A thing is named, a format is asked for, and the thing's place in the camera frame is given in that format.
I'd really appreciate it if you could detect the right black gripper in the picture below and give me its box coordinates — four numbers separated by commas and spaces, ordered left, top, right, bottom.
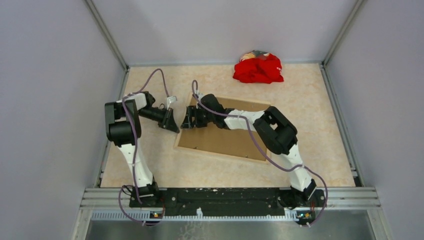
180, 106, 215, 130

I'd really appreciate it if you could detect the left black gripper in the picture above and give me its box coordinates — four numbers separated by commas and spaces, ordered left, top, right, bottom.
138, 106, 180, 133

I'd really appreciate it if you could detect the brown cardboard backing board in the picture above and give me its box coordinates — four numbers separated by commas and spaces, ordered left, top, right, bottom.
177, 96, 270, 162

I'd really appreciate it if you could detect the wooden picture frame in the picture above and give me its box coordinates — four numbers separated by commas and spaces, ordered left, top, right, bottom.
173, 92, 273, 165

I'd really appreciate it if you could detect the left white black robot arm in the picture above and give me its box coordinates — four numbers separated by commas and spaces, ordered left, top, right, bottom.
104, 91, 180, 207

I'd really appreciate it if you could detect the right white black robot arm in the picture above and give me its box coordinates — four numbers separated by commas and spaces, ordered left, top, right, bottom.
180, 94, 325, 206

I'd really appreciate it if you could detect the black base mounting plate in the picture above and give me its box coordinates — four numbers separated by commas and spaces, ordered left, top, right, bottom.
129, 187, 325, 217

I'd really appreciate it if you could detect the red cloth bundle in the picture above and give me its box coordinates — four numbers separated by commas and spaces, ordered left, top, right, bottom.
232, 50, 284, 84

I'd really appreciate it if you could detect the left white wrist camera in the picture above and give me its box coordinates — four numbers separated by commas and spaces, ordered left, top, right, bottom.
166, 95, 178, 109

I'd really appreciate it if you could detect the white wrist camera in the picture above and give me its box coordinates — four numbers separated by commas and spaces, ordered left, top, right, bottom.
166, 95, 178, 109
194, 91, 204, 101

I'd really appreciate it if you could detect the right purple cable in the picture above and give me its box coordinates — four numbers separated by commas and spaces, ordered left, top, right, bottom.
191, 79, 329, 227

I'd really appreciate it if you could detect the purple cable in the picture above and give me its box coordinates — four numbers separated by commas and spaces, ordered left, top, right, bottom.
118, 68, 171, 227
191, 79, 329, 227

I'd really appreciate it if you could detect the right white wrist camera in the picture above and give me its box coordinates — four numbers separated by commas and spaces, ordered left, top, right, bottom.
194, 91, 204, 101

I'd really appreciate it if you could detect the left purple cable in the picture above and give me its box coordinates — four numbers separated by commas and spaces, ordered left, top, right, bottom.
118, 68, 171, 227

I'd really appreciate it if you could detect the aluminium rail front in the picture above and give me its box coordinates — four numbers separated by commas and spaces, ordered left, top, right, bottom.
72, 187, 392, 240

